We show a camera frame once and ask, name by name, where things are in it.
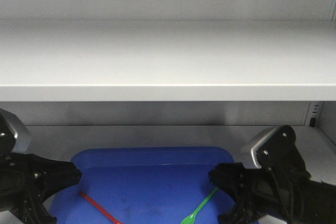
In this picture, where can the green plastic spoon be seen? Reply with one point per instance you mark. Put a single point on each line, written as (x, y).
(191, 218)

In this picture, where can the red plastic spoon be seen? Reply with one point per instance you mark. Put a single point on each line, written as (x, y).
(109, 216)

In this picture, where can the grey cabinet shelf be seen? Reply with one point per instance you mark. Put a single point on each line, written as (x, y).
(167, 61)

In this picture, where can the slotted cabinet rail right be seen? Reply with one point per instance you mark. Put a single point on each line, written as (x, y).
(314, 111)

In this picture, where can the blue plastic tray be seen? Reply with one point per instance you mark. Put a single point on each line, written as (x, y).
(139, 185)

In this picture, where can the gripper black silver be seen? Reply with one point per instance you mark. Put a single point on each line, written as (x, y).
(27, 180)
(280, 180)

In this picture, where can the black shelf clip right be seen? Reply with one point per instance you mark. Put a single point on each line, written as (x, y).
(312, 122)

